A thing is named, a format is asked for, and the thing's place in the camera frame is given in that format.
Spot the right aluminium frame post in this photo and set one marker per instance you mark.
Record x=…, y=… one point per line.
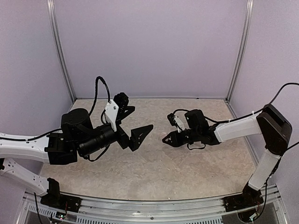
x=241, y=50

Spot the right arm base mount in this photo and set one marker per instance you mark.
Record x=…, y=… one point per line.
x=248, y=198

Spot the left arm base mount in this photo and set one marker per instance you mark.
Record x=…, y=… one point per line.
x=55, y=199

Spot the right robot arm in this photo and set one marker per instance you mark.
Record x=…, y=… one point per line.
x=268, y=122

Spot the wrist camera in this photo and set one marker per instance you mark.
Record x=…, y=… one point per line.
x=115, y=109
x=176, y=121

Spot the front aluminium rail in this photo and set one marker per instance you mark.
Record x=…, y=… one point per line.
x=209, y=210

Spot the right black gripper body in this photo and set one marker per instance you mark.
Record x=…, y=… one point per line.
x=190, y=139

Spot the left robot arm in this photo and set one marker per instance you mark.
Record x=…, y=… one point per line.
x=75, y=138

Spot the aluminium frame post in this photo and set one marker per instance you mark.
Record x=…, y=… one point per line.
x=241, y=50
x=59, y=49

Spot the left aluminium frame post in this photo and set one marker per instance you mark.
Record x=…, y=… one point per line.
x=59, y=49

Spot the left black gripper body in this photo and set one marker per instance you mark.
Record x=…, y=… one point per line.
x=124, y=140

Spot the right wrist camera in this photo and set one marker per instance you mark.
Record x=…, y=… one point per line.
x=176, y=121

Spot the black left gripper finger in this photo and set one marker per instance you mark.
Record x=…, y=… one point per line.
x=138, y=135
x=124, y=112

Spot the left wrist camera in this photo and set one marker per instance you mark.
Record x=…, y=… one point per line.
x=115, y=109

